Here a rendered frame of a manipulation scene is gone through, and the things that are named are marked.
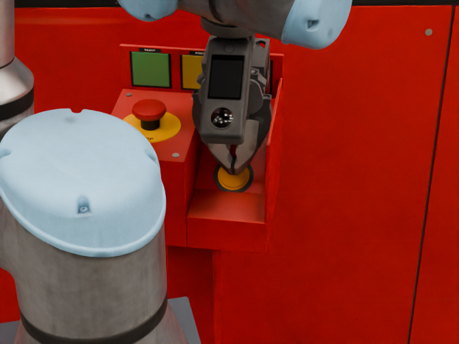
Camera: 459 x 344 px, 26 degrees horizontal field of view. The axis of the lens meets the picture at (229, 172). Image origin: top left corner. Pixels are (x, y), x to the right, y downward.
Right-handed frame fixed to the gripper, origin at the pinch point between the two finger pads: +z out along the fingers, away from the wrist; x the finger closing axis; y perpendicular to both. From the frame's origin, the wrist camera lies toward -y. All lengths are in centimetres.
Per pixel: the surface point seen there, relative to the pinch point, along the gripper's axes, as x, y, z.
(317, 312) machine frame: -10, 22, 47
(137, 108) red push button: 11.0, 0.3, -7.7
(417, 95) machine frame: -22.5, 27.8, 6.7
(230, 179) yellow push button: 0.3, 0.0, 1.7
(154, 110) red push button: 9.0, -0.1, -7.7
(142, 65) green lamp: 12.3, 9.4, -7.6
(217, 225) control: 0.9, -6.8, 3.0
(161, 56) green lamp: 9.9, 9.5, -8.9
